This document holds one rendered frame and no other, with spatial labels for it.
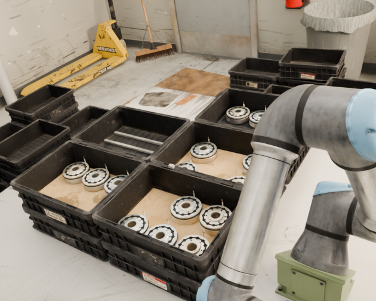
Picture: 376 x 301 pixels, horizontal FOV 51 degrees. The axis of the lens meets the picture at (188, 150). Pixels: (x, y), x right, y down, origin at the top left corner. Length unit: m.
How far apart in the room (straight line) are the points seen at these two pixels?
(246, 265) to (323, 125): 0.29
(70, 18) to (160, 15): 1.08
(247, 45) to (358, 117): 3.79
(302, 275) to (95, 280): 0.65
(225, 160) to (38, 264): 0.76
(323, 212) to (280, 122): 0.42
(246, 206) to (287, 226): 0.67
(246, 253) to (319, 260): 0.37
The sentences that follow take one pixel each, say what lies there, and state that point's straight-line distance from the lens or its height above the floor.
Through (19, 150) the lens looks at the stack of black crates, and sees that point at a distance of 2.66.
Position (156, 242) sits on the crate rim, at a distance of 1.10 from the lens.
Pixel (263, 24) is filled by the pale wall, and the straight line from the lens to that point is 4.32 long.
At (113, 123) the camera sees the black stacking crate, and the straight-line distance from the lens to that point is 1.80.
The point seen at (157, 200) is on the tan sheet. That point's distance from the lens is 1.38.
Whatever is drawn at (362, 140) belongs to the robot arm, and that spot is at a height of 1.34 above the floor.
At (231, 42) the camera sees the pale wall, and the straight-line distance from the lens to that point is 4.53.
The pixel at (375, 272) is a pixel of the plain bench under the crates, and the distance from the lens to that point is 1.34.
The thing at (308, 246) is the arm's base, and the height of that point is 0.89.
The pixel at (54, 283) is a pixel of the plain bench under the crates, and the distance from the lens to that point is 1.43.
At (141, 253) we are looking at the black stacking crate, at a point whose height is 0.85.
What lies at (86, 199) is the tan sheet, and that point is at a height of 0.83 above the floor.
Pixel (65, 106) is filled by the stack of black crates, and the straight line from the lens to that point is 2.98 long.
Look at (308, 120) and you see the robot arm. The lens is 0.72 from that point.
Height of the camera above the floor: 1.72
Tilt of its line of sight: 34 degrees down
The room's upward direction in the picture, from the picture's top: 9 degrees counter-clockwise
